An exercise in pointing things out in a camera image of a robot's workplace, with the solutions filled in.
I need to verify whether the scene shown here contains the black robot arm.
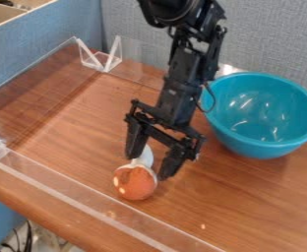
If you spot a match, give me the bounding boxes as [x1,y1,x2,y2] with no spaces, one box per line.
[124,0,227,180]

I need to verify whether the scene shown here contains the blue plastic bowl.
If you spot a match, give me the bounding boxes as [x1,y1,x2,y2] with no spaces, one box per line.
[200,72,307,159]

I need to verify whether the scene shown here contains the clear acrylic front barrier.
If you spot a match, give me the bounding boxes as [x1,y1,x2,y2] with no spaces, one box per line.
[0,151,225,252]

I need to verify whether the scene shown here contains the clear acrylic back barrier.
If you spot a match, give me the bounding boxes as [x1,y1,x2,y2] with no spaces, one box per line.
[114,35,307,116]

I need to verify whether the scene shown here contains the clear acrylic barrier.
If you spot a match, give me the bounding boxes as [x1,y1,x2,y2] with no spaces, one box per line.
[0,36,78,88]
[114,35,307,116]
[0,151,225,252]

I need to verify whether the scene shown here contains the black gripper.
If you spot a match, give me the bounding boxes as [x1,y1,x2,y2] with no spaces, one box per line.
[124,53,204,181]

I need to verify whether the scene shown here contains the clear acrylic corner bracket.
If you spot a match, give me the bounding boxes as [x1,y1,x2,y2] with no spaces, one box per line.
[74,35,121,73]

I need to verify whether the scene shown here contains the black cables under table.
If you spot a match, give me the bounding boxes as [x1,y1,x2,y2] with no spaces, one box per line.
[0,220,36,252]

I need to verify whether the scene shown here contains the clear acrylic left barrier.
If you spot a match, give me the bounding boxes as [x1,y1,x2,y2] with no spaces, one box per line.
[0,36,78,88]

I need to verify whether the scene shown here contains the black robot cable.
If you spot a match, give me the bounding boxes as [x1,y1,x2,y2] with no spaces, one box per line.
[193,82,217,114]

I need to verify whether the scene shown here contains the brown white toy mushroom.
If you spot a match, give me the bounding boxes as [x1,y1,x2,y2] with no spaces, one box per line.
[113,146,157,201]

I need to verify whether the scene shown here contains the wooden shelf box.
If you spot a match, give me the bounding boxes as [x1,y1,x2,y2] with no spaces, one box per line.
[0,0,57,26]

